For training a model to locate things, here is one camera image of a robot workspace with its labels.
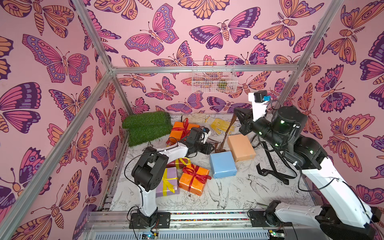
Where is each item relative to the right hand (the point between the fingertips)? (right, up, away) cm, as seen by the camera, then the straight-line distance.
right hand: (238, 107), depth 55 cm
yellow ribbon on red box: (-26, -28, +32) cm, 50 cm away
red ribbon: (-22, -9, +43) cm, 49 cm away
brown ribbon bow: (-2, -19, +30) cm, 35 cm away
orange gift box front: (-15, -39, +23) cm, 47 cm away
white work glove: (-14, 0, +63) cm, 65 cm away
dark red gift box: (-24, -28, +30) cm, 48 cm away
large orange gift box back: (-26, -10, +43) cm, 51 cm away
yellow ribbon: (-31, -37, +23) cm, 53 cm away
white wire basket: (-2, +25, +40) cm, 48 cm away
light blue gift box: (0, -29, +32) cm, 44 cm away
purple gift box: (-29, -33, +28) cm, 52 cm away
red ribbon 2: (-18, -31, +27) cm, 45 cm away
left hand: (-5, -19, +38) cm, 43 cm away
